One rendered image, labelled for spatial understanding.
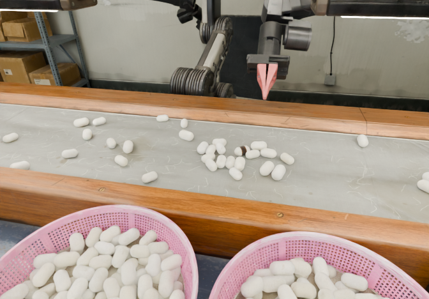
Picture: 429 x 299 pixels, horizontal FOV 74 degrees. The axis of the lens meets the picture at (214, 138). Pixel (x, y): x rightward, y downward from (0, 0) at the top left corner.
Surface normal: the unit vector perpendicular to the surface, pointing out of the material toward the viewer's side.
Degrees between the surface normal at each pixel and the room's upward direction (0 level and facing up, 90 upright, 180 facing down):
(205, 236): 90
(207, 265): 0
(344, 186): 0
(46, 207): 90
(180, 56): 90
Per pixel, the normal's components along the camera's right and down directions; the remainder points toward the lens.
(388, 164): -0.01, -0.86
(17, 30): -0.28, 0.34
